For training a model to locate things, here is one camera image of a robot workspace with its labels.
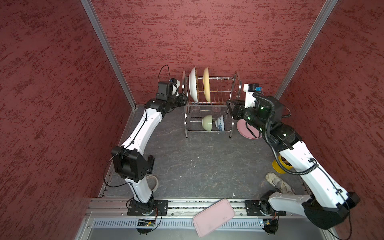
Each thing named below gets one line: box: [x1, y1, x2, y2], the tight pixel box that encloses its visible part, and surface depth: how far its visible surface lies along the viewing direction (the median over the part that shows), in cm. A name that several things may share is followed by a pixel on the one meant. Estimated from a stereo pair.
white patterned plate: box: [188, 66, 198, 103], surface depth 76 cm
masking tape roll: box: [145, 175, 159, 192], surface depth 84 cm
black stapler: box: [146, 155, 155, 174], surface depth 89 cm
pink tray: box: [192, 198, 235, 237], surface depth 71 cm
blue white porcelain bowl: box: [215, 115, 225, 132], surface depth 96 cm
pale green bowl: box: [202, 115, 213, 131], surface depth 96 cm
